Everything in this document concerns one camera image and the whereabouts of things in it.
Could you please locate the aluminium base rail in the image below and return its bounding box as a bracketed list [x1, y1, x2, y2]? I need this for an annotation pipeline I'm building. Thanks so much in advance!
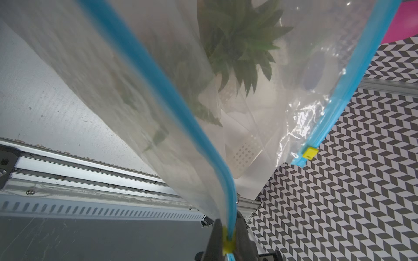
[0, 136, 262, 226]

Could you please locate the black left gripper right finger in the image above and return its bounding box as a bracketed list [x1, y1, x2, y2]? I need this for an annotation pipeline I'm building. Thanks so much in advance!
[234, 211, 259, 261]

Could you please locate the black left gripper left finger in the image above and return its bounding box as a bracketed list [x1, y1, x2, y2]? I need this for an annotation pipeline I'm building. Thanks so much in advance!
[200, 219, 224, 261]

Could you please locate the pink wine glass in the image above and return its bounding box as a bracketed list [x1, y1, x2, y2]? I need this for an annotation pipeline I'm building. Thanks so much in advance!
[381, 1, 418, 44]

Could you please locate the white plastic basket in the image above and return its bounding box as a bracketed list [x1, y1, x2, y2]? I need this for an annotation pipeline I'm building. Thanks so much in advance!
[199, 79, 294, 179]

